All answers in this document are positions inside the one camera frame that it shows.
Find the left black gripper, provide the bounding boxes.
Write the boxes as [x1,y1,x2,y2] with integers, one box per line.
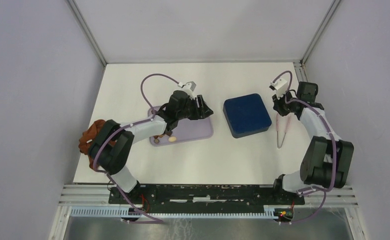
[177,94,213,120]

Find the pink tongs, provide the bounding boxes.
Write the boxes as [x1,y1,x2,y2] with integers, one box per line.
[276,114,291,149]

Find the blue tin lid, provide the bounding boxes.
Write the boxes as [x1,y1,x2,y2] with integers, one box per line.
[223,93,272,139]

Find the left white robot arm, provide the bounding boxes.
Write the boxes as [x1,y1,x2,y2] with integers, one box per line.
[87,90,214,204]

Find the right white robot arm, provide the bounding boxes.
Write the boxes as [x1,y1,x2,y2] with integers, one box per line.
[270,78,354,204]

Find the purple chocolate tray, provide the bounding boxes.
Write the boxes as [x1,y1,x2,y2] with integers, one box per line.
[149,117,214,147]

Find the white oval chocolate bottom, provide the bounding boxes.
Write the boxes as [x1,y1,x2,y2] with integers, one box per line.
[168,136,177,143]

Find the brown crumpled cloth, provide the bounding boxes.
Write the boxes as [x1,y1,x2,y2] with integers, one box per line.
[78,119,106,170]

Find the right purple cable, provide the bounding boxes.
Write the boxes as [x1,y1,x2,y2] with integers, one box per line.
[277,70,338,225]

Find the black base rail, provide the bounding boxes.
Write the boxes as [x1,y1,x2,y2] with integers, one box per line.
[127,184,305,215]

